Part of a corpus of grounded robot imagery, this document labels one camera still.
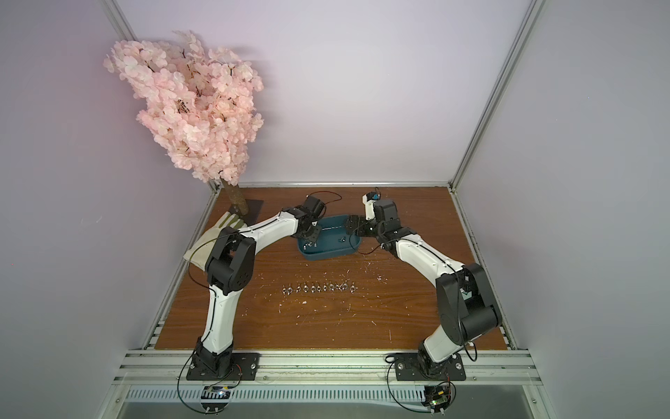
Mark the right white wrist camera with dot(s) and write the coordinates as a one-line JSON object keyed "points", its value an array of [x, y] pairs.
{"points": [[369, 200]]}

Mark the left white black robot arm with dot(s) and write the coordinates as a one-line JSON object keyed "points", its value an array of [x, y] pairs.
{"points": [[229, 269]]}

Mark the aluminium front rail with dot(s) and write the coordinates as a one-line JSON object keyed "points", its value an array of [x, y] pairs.
{"points": [[329, 367]]}

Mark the teal plastic storage box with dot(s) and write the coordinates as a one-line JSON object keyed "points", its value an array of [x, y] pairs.
{"points": [[333, 227]]}

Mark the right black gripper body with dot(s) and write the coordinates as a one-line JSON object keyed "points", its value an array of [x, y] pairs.
{"points": [[361, 225]]}

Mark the small circuit board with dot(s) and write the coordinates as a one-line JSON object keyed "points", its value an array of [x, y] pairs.
{"points": [[214, 399], [438, 398]]}

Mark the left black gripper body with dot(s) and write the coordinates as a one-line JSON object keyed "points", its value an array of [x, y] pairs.
{"points": [[314, 232]]}

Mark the pink artificial blossom tree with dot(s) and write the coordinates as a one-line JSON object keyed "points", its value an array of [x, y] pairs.
{"points": [[199, 105]]}

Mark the right small circuit board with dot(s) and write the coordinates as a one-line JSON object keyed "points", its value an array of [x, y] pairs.
{"points": [[438, 398]]}

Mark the left small circuit board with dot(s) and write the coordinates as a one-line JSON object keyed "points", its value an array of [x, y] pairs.
{"points": [[214, 399]]}

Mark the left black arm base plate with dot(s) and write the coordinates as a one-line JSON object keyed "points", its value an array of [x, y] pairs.
{"points": [[226, 366]]}

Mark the white green work glove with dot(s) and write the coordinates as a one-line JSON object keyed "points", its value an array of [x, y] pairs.
{"points": [[199, 252]]}

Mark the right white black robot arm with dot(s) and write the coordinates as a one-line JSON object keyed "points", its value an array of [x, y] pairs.
{"points": [[466, 305]]}

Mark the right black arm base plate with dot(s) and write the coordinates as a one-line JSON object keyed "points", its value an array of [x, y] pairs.
{"points": [[414, 367]]}

